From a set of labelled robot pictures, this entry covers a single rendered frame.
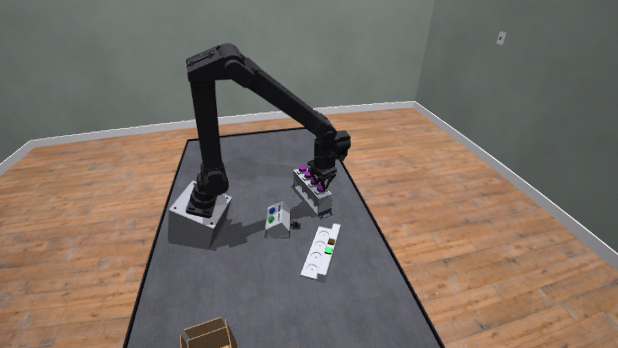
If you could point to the white tray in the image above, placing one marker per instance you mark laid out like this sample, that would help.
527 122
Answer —
320 254

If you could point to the brown cardboard box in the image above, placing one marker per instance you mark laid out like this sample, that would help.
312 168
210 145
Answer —
221 338

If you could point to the white button housing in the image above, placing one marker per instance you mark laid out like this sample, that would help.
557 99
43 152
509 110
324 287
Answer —
279 220

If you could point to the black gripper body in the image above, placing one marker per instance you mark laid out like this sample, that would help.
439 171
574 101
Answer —
319 167

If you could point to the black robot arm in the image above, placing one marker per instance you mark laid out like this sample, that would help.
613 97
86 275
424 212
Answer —
206 67

